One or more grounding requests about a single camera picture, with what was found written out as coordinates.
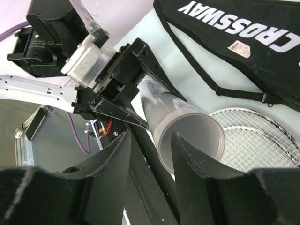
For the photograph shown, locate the black Crossway racket bag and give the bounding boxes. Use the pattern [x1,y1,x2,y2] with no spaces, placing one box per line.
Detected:
[153,0,300,111]

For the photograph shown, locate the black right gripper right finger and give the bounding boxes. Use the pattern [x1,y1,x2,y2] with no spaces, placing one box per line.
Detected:
[171,132,300,225]

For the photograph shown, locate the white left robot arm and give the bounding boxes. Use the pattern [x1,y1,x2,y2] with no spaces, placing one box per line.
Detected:
[0,0,183,129]

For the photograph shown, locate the white badminton racket upper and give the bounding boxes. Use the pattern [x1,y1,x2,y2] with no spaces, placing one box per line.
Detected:
[210,107,300,172]

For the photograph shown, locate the black white badminton racket lower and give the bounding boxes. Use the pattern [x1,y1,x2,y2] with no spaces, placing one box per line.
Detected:
[223,118,300,151]

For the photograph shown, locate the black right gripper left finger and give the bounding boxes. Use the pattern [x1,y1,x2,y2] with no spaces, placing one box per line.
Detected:
[0,132,131,225]

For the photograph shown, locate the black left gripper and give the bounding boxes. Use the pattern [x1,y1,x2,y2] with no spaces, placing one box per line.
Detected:
[72,38,187,129]

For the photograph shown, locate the black phone on frame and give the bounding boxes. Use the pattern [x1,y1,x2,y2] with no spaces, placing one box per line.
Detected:
[25,108,47,141]

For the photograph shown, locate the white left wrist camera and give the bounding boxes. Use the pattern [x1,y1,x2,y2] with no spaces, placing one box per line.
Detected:
[61,34,117,89]

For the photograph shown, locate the white shuttlecock tube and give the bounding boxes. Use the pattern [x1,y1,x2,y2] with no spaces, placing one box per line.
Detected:
[140,80,225,174]

